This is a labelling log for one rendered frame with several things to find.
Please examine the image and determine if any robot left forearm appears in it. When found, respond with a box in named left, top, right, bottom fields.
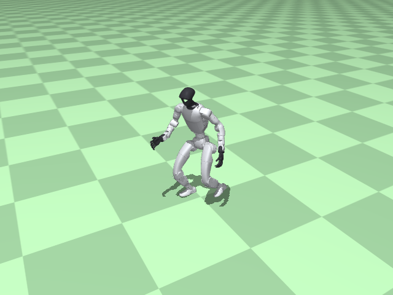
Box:
left=217, top=124, right=225, bottom=151

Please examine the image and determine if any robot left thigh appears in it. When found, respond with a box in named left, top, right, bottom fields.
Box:
left=201, top=141, right=217, bottom=186

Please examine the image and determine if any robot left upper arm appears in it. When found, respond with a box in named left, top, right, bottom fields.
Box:
left=200, top=108, right=223, bottom=132

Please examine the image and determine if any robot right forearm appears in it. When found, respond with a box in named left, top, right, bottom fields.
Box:
left=163, top=120, right=174, bottom=141

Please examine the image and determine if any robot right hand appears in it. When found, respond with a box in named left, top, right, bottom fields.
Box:
left=150, top=134, right=165, bottom=150

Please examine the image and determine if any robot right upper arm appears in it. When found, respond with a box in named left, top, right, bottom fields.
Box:
left=170, top=103, right=183, bottom=127

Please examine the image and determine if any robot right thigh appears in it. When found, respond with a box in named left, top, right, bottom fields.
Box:
left=173, top=140, right=197, bottom=179

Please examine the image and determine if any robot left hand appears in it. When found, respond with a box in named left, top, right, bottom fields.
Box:
left=215, top=146, right=224, bottom=168

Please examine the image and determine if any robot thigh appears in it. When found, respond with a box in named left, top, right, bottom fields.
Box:
left=173, top=140, right=197, bottom=179
left=201, top=141, right=217, bottom=186

